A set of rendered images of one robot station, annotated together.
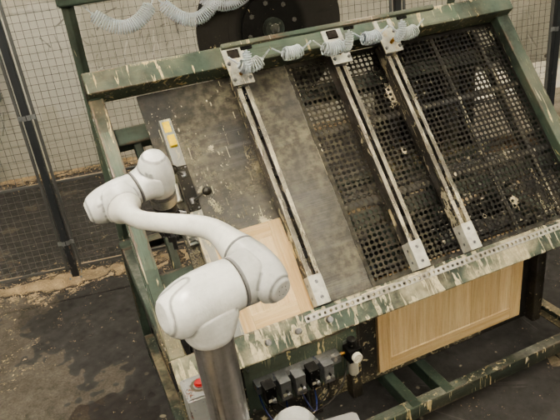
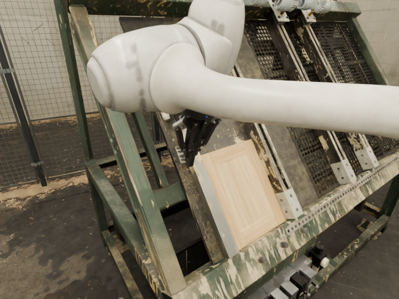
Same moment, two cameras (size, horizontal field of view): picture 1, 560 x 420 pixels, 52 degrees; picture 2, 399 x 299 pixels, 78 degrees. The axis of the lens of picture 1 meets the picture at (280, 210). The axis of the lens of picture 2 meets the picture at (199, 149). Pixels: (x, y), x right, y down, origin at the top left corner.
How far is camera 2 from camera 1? 1.45 m
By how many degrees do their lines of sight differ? 13
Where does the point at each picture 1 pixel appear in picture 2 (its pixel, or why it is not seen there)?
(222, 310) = not seen: outside the picture
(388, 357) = not seen: hidden behind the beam
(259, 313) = (246, 229)
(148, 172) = (219, 20)
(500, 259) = (386, 174)
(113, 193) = (163, 41)
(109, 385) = (73, 273)
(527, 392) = (369, 259)
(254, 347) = (250, 265)
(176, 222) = (347, 98)
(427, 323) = not seen: hidden behind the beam
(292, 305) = (271, 218)
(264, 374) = (255, 290)
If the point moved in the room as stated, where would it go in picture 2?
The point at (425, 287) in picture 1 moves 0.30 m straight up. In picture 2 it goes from (354, 197) to (371, 148)
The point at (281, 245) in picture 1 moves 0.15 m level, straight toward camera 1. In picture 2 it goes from (255, 163) to (272, 180)
